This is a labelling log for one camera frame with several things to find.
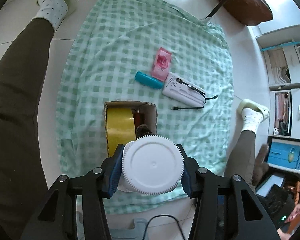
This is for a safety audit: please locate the yellow packing tape roll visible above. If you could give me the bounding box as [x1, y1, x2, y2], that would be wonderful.
[106, 107, 136, 157]

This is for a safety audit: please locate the blue storage drawer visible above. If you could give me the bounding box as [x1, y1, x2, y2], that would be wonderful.
[267, 139, 300, 174]

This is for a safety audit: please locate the white blue labelled bottle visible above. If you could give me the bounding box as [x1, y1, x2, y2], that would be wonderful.
[118, 135, 184, 196]

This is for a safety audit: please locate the black oval fob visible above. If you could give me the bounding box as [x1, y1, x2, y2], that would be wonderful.
[135, 124, 152, 139]

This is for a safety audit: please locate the pink tissue packet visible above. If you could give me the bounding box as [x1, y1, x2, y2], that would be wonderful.
[151, 47, 172, 82]

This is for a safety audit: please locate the black charging cable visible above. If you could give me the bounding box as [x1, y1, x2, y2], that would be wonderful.
[173, 77, 219, 111]

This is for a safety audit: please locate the cardboard box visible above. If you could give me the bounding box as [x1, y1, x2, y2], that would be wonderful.
[104, 100, 158, 157]

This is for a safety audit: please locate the white bookshelf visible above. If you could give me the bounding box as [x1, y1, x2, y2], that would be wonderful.
[256, 24, 300, 141]

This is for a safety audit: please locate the green checkered cloth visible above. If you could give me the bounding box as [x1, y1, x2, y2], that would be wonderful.
[55, 0, 235, 215]

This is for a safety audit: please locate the person leg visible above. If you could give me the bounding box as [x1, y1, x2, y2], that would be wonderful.
[0, 18, 54, 239]
[224, 131, 256, 192]

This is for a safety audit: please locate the person right leg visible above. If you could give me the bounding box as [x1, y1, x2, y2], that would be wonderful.
[224, 131, 256, 192]

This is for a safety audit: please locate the brown bag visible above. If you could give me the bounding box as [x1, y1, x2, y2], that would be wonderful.
[219, 0, 273, 26]

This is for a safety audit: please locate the white power bank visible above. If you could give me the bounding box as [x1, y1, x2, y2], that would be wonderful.
[162, 73, 206, 107]

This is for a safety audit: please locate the person left leg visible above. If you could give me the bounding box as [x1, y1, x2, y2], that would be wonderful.
[0, 18, 54, 239]

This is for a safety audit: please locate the red pen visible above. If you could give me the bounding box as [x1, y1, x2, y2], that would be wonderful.
[132, 109, 144, 129]

